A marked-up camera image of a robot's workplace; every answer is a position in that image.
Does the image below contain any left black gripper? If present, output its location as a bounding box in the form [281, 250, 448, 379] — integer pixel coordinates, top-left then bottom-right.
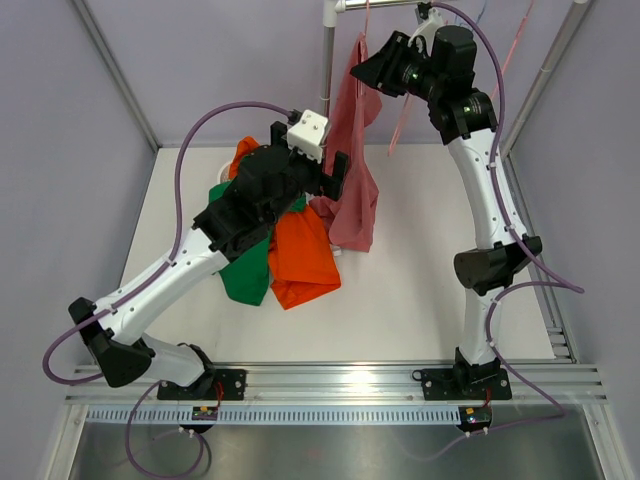
[264, 123, 348, 227]

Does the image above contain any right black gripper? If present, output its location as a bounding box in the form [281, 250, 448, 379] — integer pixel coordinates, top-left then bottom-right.
[348, 31, 443, 104]

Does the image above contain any pink t shirt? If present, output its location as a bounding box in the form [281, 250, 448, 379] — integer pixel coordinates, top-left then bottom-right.
[310, 33, 382, 252]

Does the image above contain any light blue hanger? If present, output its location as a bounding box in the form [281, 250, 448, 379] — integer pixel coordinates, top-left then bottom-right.
[454, 0, 489, 30]

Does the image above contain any orange t shirt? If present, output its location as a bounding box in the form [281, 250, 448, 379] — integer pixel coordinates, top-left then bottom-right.
[228, 137, 343, 311]

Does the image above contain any green t shirt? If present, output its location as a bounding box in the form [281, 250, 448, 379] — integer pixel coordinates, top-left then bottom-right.
[220, 196, 309, 310]

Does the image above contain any pink hanger of beige shirt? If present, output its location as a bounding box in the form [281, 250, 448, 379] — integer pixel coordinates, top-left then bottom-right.
[501, 0, 536, 76]

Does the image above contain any pink hanger of green shirt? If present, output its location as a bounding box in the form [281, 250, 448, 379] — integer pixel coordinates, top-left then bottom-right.
[387, 94, 414, 157]

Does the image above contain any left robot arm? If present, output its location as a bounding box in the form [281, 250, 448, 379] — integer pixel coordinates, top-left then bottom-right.
[69, 110, 348, 399]

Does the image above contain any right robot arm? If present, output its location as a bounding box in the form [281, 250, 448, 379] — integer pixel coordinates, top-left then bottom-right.
[351, 25, 542, 400]

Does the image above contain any metal clothes rack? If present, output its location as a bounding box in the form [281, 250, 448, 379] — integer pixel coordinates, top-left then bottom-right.
[319, 1, 595, 155]

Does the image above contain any white perforated plastic basket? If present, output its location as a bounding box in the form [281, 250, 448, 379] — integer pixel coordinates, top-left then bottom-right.
[217, 159, 344, 259]

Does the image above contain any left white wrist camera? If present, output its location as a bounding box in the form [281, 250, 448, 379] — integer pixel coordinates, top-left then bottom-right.
[286, 110, 329, 163]

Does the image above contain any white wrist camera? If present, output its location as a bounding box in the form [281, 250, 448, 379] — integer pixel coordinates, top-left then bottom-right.
[408, 2, 445, 54]
[286, 110, 329, 163]

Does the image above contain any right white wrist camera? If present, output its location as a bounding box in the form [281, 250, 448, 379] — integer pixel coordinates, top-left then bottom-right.
[408, 2, 445, 54]

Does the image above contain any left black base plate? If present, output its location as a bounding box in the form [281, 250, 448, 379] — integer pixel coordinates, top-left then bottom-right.
[157, 367, 247, 401]

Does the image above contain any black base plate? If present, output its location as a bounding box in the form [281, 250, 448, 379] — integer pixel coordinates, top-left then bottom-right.
[411, 368, 513, 401]
[157, 367, 247, 401]

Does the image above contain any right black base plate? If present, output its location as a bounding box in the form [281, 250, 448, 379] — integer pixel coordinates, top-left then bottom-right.
[411, 368, 513, 401]

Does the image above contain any white slotted cable duct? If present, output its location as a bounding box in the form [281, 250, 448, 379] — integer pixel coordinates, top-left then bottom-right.
[86, 404, 461, 426]

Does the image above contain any aluminium mounting rail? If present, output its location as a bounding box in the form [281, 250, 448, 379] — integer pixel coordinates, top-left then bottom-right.
[63, 361, 608, 405]

